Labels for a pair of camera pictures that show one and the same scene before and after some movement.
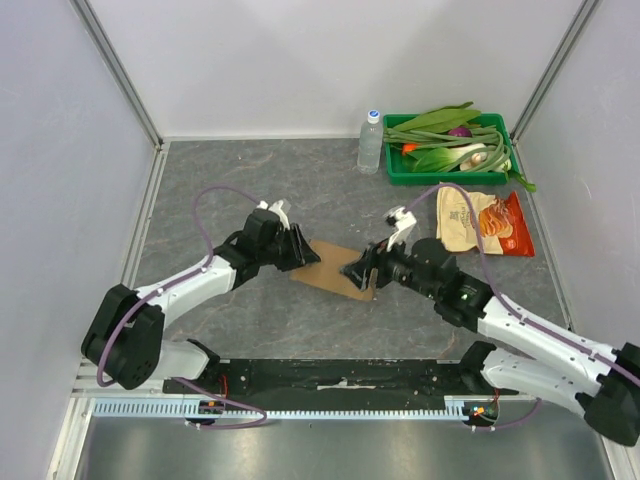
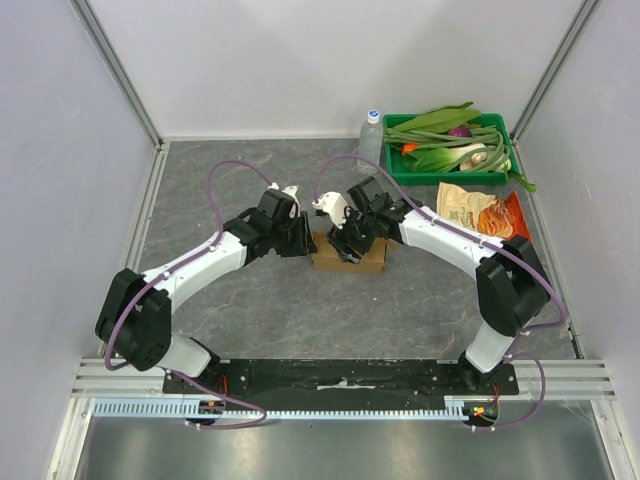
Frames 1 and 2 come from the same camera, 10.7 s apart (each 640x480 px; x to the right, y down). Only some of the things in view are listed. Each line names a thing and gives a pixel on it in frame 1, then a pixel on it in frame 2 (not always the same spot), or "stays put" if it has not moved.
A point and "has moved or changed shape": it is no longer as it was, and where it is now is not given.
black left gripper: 300,251 → 304,244
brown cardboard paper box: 327,274 has moved or changed shape
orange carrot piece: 408,147 stays put
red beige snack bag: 502,223 stays put
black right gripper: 373,265 → 348,238
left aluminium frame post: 106,50 stays put
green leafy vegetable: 441,119 stays put
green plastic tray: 398,174 stays put
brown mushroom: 478,157 stays put
